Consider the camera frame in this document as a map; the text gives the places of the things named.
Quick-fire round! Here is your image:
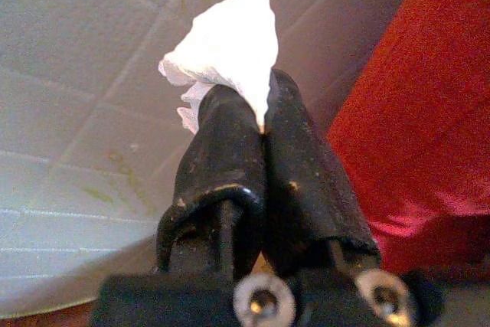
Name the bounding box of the grey quilted mattress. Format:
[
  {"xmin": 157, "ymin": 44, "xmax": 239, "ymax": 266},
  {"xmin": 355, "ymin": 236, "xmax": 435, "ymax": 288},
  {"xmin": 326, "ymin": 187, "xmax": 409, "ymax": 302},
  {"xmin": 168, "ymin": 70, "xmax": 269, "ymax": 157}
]
[{"xmin": 0, "ymin": 0, "xmax": 426, "ymax": 320}]

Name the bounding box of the white tissue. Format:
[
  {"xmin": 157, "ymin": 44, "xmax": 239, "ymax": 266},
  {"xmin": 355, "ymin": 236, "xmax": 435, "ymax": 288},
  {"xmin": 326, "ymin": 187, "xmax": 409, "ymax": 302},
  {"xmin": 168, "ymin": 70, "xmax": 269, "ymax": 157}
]
[{"xmin": 158, "ymin": 0, "xmax": 279, "ymax": 132}]

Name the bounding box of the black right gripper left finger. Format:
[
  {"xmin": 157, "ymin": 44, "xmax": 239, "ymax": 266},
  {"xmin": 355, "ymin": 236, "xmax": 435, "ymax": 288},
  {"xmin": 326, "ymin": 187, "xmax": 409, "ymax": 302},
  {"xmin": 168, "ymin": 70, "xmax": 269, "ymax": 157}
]
[{"xmin": 155, "ymin": 85, "xmax": 268, "ymax": 283}]

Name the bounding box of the red pillow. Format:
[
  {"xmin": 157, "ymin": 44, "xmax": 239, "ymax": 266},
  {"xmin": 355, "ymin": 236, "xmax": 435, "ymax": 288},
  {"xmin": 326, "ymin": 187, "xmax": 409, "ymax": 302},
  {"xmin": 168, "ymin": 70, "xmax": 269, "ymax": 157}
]
[{"xmin": 327, "ymin": 0, "xmax": 490, "ymax": 284}]

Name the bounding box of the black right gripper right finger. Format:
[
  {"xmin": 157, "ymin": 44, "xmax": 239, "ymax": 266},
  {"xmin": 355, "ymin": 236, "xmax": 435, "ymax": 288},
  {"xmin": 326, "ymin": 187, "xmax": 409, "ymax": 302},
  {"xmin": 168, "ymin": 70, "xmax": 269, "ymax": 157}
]
[{"xmin": 263, "ymin": 68, "xmax": 384, "ymax": 279}]

